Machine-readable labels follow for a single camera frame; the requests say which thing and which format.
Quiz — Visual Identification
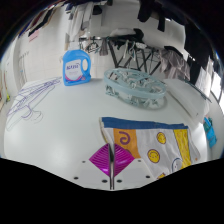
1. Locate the white pillow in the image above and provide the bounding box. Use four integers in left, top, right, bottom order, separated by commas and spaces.
164, 78, 211, 123

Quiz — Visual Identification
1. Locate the teal container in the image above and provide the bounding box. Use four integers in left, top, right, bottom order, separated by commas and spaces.
203, 116, 214, 132

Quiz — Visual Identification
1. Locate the teal hoop hanger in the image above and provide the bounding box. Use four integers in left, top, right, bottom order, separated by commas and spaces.
189, 81, 213, 103

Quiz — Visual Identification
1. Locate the blue container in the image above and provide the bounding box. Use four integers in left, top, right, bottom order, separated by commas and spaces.
205, 126, 218, 148

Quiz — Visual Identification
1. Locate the blue detergent bottle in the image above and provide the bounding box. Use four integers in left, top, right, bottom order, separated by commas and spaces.
62, 49, 92, 87

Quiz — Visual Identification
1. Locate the white and black clothes pile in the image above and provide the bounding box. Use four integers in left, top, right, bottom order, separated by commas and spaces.
108, 28, 146, 43

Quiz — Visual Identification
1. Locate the white towel with colourful print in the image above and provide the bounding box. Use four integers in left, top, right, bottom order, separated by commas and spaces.
99, 116, 202, 181

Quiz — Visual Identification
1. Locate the grey garment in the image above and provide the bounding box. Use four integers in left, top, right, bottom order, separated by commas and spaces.
158, 46, 191, 81

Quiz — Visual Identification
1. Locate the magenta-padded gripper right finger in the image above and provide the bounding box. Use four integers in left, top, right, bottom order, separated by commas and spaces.
111, 143, 157, 191

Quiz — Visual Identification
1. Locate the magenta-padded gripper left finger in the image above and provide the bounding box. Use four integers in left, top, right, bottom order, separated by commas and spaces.
70, 143, 114, 191

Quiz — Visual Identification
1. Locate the black folding drying rack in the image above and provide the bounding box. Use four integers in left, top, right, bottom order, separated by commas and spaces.
79, 34, 164, 76

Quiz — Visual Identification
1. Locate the round pale teal peg hanger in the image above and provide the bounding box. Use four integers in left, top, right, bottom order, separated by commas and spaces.
103, 67, 168, 109

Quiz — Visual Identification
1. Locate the window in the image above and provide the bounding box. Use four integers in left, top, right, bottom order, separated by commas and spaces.
209, 71, 224, 111

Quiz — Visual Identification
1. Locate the purple wire hangers bundle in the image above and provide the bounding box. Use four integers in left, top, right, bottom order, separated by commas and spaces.
4, 76, 63, 131

